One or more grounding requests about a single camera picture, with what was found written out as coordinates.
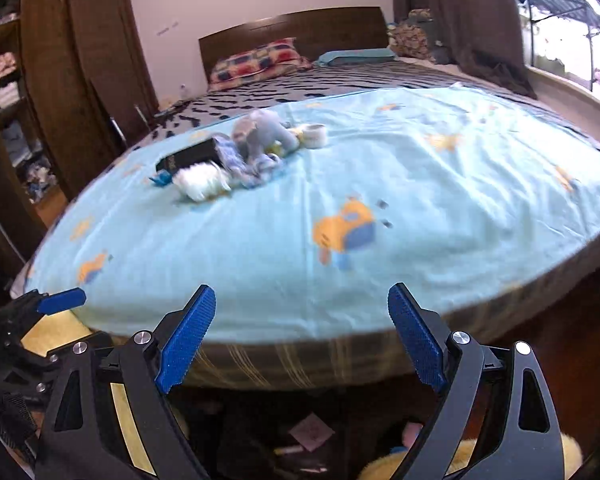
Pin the folded clothes in wardrobe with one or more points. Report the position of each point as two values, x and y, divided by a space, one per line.
15 125

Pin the white tissue wad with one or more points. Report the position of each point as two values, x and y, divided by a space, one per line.
200 182

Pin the pink paper note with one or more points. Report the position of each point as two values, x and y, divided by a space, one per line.
310 432

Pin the teal pillow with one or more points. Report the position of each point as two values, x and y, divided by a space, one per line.
355 56

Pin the patchwork pillow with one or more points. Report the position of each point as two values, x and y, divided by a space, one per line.
257 62

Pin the blue white patterned cloth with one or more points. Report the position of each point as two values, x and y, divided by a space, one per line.
250 170

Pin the metal rack outside window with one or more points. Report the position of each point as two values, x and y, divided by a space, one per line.
555 2

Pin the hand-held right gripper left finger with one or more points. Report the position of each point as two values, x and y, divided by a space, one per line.
187 340

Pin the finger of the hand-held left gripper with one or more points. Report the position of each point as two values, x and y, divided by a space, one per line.
37 367
60 301

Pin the wooden bed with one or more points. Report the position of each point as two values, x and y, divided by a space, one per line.
300 25

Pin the brown curtain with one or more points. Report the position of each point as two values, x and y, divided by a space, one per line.
470 15

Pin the small yellow toy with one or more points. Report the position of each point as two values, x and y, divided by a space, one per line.
280 149

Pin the brown patterned cushion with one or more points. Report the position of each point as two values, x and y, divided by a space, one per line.
410 35

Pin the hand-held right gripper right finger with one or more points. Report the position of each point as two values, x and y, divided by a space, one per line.
415 340

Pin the white pen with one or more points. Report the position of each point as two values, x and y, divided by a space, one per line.
286 450

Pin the black box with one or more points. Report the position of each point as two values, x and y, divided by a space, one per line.
187 155

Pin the white plastic spool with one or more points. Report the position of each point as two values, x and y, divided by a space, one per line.
313 136

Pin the brown wooden wardrobe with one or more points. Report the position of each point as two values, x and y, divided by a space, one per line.
80 75

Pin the light blue printed sheet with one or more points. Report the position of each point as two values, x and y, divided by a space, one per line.
430 185

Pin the grey black patterned blanket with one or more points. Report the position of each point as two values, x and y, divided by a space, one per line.
360 77

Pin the blue plush elephant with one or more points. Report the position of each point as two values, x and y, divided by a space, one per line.
262 132

